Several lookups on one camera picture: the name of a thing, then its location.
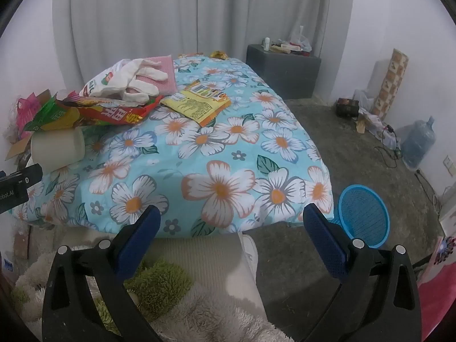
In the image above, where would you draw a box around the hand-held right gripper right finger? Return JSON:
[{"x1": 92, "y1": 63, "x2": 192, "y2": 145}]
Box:
[{"x1": 302, "y1": 203, "x2": 423, "y2": 342}]

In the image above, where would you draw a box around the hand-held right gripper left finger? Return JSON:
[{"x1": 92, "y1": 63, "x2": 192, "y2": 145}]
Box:
[{"x1": 42, "y1": 205, "x2": 162, "y2": 342}]

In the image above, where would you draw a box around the blue mesh basket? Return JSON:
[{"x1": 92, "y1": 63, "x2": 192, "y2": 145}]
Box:
[{"x1": 329, "y1": 184, "x2": 390, "y2": 249}]

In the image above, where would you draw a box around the white paper cup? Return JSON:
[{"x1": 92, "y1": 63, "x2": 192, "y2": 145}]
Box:
[{"x1": 30, "y1": 127, "x2": 86, "y2": 172}]

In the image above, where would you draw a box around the red snack packet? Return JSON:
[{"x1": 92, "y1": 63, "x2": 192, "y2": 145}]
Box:
[{"x1": 57, "y1": 94, "x2": 162, "y2": 125}]

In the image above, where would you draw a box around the pink plastic bag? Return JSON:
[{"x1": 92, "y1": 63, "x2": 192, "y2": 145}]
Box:
[{"x1": 16, "y1": 93, "x2": 41, "y2": 131}]

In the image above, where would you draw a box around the green snack packet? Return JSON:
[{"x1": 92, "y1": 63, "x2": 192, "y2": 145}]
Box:
[{"x1": 23, "y1": 96, "x2": 86, "y2": 132}]

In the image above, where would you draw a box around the blue floral tablecloth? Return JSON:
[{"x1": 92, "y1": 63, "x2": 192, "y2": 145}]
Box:
[{"x1": 11, "y1": 55, "x2": 335, "y2": 239}]

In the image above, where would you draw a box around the pink printed bag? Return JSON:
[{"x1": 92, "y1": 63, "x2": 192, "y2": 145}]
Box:
[{"x1": 418, "y1": 235, "x2": 456, "y2": 341}]

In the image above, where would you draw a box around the clear plastic bag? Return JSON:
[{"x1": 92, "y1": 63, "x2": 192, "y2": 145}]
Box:
[{"x1": 353, "y1": 89, "x2": 398, "y2": 146}]

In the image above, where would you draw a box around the yellow snack packet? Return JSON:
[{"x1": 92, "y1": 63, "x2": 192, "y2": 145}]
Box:
[{"x1": 160, "y1": 93, "x2": 230, "y2": 128}]

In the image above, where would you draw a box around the blue water jug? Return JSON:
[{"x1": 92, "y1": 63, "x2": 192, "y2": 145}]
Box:
[{"x1": 401, "y1": 116, "x2": 436, "y2": 169}]

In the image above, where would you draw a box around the dark small box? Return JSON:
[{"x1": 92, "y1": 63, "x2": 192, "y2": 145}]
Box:
[{"x1": 336, "y1": 98, "x2": 359, "y2": 117}]

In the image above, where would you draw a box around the orange snack packet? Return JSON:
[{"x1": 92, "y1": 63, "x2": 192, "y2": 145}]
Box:
[{"x1": 182, "y1": 79, "x2": 231, "y2": 103}]

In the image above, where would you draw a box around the pink cloth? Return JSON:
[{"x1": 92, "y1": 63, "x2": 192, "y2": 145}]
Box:
[{"x1": 144, "y1": 55, "x2": 178, "y2": 95}]

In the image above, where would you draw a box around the patterned paper roll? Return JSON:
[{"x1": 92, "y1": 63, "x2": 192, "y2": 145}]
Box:
[{"x1": 370, "y1": 48, "x2": 410, "y2": 120}]

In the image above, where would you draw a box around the dark grey cabinet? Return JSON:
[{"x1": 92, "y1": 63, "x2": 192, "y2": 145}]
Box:
[{"x1": 246, "y1": 44, "x2": 322, "y2": 98}]

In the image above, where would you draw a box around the white plastic bag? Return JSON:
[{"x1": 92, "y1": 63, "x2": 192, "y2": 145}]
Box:
[{"x1": 288, "y1": 26, "x2": 313, "y2": 52}]

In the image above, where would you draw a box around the grey curtain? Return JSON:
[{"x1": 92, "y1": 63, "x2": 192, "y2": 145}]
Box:
[{"x1": 53, "y1": 0, "x2": 357, "y2": 100}]

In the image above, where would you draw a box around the black cable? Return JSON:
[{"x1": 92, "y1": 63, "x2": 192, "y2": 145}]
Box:
[{"x1": 374, "y1": 125, "x2": 404, "y2": 169}]

